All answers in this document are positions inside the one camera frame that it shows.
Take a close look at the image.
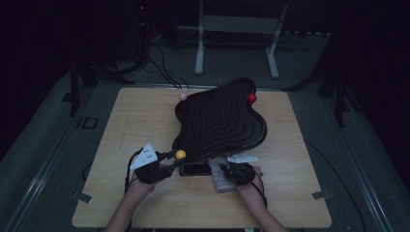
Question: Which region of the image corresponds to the white power strip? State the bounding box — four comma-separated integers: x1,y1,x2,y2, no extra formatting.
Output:
282,30,332,37

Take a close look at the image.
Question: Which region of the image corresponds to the black tripod stand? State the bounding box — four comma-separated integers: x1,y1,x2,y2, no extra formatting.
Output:
283,64,356,129
62,59,136,118

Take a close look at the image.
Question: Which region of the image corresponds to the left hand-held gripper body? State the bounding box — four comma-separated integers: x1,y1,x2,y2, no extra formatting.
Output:
129,142,174,186

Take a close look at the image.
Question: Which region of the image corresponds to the dark equipment with red light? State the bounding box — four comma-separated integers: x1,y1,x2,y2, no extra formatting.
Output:
129,0,153,66

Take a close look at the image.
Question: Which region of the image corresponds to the left hand-held gripper cable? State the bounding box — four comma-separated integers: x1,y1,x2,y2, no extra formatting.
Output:
124,149,143,232

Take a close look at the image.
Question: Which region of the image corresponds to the black floor cable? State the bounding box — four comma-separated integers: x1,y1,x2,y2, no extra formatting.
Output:
304,139,368,232

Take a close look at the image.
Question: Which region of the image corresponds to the dark floor bracket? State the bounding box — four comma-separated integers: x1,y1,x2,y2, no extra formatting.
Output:
76,116,99,131

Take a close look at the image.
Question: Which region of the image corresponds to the black tray base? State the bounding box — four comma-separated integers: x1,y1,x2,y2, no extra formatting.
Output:
178,160,214,177

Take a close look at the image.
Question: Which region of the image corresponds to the white metal stand frame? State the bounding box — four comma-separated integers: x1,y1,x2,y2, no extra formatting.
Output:
178,1,289,79

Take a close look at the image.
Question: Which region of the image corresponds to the right hand-held gripper cable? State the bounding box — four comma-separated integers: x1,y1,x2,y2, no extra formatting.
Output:
249,180,269,209

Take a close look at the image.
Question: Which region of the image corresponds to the person's right hand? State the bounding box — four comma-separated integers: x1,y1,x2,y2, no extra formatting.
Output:
237,165,264,195

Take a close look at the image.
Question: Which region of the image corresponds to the grey tape piece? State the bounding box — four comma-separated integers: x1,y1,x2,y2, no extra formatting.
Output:
311,190,331,200
72,191,94,204

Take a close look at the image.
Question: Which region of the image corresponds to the person's left hand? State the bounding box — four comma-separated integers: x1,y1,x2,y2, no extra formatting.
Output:
125,178,159,201

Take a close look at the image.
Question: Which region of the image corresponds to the black wavy tray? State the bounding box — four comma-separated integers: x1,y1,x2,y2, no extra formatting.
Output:
172,76,269,163

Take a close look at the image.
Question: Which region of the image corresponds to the grey cloth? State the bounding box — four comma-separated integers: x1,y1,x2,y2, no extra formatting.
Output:
207,156,239,193

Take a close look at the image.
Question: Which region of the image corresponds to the black cable bundle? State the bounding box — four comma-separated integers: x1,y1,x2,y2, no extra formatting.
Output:
146,42,191,90

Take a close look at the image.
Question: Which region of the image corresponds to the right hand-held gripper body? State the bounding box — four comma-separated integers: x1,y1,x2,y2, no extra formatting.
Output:
220,152,259,188

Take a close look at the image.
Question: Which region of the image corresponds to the hand-held gripper cable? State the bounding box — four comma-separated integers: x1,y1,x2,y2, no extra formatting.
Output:
124,149,143,232
249,180,269,209

